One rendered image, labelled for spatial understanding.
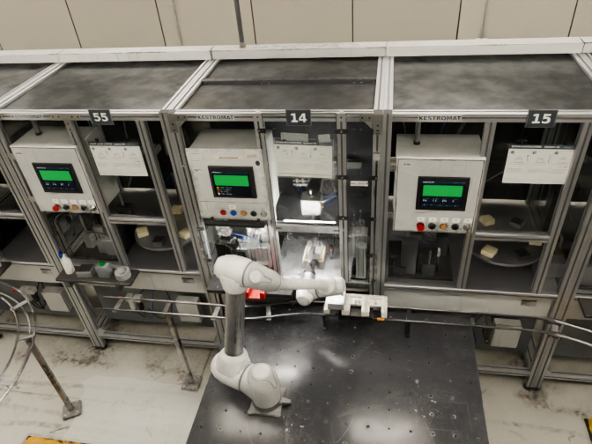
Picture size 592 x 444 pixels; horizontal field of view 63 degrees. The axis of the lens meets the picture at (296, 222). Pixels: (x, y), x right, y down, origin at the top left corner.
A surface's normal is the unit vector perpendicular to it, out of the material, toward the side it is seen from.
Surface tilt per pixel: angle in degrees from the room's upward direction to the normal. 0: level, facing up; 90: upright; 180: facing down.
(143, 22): 90
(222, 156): 90
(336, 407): 0
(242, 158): 90
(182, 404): 0
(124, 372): 0
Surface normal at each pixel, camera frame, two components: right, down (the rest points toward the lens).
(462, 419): -0.07, -0.80
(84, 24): -0.16, 0.61
